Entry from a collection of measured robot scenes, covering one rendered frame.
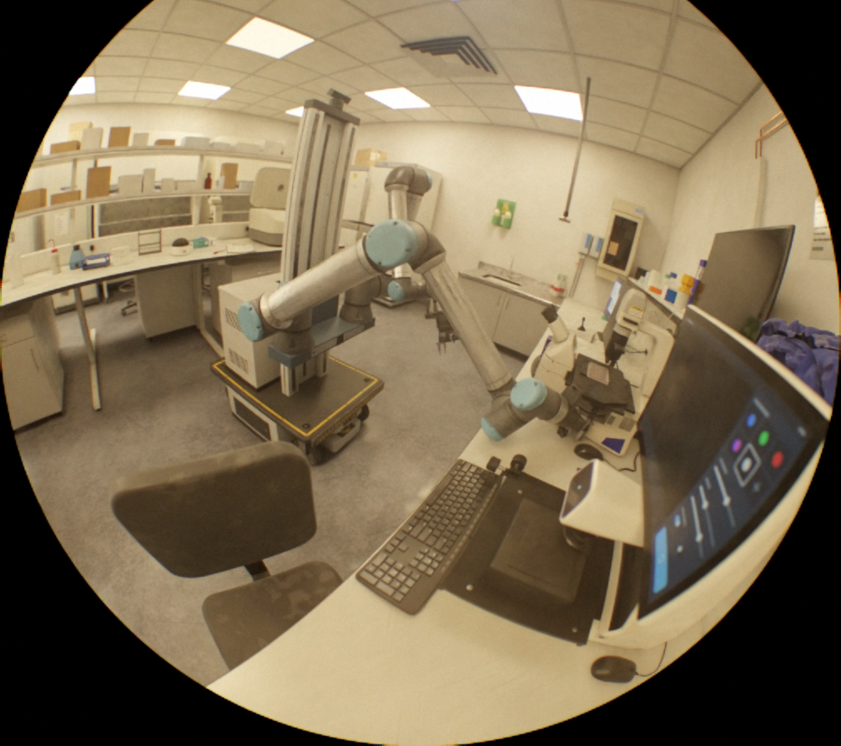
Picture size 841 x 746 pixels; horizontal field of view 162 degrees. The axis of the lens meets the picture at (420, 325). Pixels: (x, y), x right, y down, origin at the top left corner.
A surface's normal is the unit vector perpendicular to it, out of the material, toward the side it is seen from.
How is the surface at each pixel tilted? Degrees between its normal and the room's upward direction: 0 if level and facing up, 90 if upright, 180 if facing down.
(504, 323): 90
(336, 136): 90
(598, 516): 82
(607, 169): 90
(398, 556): 5
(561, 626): 0
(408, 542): 5
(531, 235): 90
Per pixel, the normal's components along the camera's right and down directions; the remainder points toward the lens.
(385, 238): -0.22, 0.26
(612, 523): -0.43, 0.12
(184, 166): 0.84, 0.22
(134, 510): 0.64, 0.40
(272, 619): 0.18, -0.91
